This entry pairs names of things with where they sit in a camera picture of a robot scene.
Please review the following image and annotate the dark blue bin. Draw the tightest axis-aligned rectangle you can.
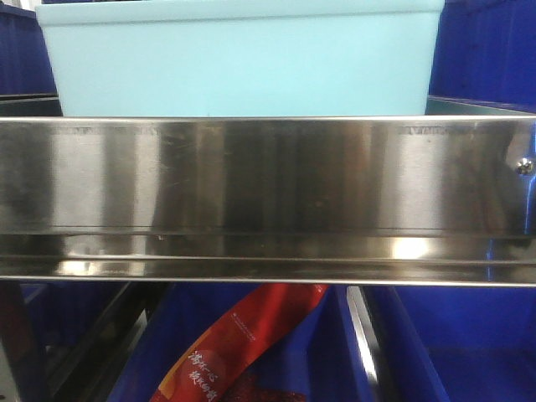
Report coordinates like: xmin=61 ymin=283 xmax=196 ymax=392
xmin=107 ymin=282 xmax=372 ymax=401
xmin=1 ymin=3 xmax=57 ymax=95
xmin=429 ymin=1 xmax=535 ymax=109
xmin=369 ymin=286 xmax=536 ymax=402
xmin=21 ymin=281 xmax=123 ymax=348

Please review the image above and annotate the dark blue bin lower left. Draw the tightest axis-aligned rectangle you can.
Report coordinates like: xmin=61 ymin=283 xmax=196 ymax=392
xmin=21 ymin=281 xmax=123 ymax=348

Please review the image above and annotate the dark blue bin lower centre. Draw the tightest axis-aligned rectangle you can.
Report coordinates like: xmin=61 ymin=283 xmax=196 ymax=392
xmin=107 ymin=282 xmax=372 ymax=401

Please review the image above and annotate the dark blue bin upper right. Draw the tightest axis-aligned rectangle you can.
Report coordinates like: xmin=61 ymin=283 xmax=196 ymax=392
xmin=429 ymin=1 xmax=535 ymax=109

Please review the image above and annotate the dark blue bin upper left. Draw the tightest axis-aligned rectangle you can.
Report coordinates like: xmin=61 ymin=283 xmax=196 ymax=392
xmin=1 ymin=3 xmax=57 ymax=95

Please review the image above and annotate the steel shelf divider rail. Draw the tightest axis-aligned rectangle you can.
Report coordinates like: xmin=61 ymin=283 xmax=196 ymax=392
xmin=346 ymin=286 xmax=399 ymax=401

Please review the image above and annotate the red snack package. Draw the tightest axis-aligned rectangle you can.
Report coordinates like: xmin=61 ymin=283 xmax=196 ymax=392
xmin=151 ymin=283 xmax=328 ymax=401

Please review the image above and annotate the black shelf frame bar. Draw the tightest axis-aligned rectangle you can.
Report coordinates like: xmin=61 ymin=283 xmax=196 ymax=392
xmin=46 ymin=281 xmax=168 ymax=401

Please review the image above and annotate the stainless steel shelf rail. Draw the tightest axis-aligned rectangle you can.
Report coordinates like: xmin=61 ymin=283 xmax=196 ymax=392
xmin=1 ymin=116 xmax=535 ymax=286

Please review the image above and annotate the round steel rail screw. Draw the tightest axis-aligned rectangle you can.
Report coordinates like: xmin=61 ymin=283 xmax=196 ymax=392
xmin=515 ymin=157 xmax=534 ymax=176

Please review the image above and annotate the dark blue bin lower right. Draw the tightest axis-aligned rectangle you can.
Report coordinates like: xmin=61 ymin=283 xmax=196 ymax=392
xmin=369 ymin=286 xmax=536 ymax=402

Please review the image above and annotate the light blue plastic bin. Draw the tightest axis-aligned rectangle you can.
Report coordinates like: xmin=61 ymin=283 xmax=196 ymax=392
xmin=36 ymin=1 xmax=444 ymax=117

